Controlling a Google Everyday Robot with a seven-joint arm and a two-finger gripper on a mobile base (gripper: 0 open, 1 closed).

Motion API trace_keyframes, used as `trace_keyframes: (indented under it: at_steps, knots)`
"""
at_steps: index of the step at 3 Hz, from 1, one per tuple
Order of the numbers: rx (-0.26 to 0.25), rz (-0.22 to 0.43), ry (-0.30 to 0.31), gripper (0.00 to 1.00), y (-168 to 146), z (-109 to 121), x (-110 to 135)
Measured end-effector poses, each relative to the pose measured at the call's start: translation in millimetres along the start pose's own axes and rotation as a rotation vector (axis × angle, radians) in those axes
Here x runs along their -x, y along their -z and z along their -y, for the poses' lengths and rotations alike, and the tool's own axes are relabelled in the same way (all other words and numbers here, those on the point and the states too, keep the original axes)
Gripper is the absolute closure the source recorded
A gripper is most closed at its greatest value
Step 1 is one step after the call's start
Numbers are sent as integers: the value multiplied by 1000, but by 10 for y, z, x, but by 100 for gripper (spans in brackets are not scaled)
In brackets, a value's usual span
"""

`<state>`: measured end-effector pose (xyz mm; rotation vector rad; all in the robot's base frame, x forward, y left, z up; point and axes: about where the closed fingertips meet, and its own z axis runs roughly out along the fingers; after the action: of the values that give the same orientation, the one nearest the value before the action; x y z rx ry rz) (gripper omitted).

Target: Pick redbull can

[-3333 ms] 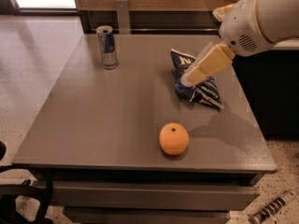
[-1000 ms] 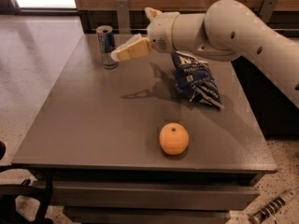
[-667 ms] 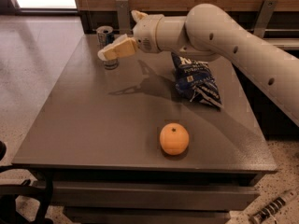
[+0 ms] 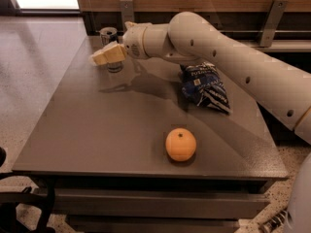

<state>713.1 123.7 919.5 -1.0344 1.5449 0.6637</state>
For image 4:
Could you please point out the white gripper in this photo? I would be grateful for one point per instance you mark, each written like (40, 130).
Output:
(133, 41)

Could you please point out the silver blue redbull can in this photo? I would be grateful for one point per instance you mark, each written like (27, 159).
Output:
(112, 52)

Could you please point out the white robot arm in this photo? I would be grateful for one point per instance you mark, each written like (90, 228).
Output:
(200, 49)

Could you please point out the blue white chip bag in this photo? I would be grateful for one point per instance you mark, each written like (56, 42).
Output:
(203, 86)

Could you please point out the grey table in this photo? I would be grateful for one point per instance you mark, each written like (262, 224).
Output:
(101, 142)

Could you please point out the orange fruit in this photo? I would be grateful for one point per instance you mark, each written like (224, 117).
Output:
(180, 144)

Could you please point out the black chair base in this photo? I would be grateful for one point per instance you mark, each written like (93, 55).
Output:
(9, 200)

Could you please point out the black striped floor tool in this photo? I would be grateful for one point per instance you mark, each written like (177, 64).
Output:
(274, 222)

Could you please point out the left metal wall bracket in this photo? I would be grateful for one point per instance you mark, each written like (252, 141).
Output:
(127, 12)

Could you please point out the metal wall bracket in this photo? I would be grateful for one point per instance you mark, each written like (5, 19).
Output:
(273, 18)
(127, 12)

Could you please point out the right metal wall bracket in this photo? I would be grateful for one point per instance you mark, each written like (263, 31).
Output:
(273, 18)

